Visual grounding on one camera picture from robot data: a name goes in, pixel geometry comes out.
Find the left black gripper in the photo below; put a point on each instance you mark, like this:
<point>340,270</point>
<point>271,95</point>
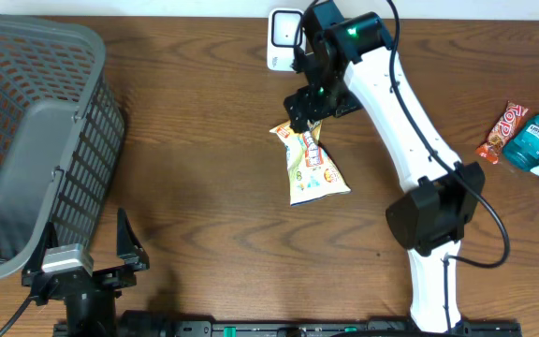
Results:
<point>130,252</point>

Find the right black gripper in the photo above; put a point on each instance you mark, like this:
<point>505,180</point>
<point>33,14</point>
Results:
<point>314,110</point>

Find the beige snack bag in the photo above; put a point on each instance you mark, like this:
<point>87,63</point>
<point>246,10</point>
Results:
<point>312,173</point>

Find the red Top chocolate bar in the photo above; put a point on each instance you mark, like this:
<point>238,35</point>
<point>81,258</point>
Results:
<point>501,133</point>

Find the blue Listerine mouthwash bottle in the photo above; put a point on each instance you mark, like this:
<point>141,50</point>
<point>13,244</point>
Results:
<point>523,150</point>

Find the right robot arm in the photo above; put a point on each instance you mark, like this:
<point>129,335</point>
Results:
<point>353,64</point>

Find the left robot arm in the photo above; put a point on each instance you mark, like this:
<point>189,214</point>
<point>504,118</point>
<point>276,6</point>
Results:
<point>95,315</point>

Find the white barcode scanner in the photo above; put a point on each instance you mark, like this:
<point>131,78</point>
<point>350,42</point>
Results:
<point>281,35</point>

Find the grey plastic shopping basket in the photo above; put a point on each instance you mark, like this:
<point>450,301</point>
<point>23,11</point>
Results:
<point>61,135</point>

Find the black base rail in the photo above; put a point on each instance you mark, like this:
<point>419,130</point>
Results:
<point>379,327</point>

